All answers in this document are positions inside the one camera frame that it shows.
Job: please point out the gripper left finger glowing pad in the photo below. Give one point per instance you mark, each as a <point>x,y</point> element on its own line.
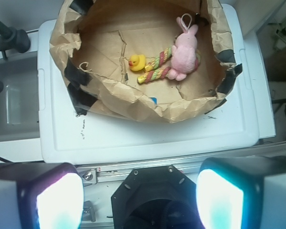
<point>40,196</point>

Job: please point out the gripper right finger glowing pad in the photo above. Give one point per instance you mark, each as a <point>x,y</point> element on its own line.
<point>247,192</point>

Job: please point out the yellow rubber duck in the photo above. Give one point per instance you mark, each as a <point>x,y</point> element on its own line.
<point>137,62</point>

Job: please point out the white plastic bin lid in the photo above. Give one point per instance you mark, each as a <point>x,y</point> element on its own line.
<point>96,138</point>

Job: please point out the clear plastic container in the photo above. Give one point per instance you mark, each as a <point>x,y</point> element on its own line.
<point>21,104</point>

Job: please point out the pink plush bunny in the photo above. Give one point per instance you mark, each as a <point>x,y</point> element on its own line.
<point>183,59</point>

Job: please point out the black clamp knob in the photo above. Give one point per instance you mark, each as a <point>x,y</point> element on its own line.
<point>13,39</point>

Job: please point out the brown paper bag bin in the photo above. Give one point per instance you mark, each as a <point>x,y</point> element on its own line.
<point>93,40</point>

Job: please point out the metal corner bracket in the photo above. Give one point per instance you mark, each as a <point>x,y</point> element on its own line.
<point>88,212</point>

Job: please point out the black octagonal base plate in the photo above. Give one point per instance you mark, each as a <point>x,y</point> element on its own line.
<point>155,198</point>

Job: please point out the multicolour twisted rope toy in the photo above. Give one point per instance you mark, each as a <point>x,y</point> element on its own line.
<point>154,69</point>

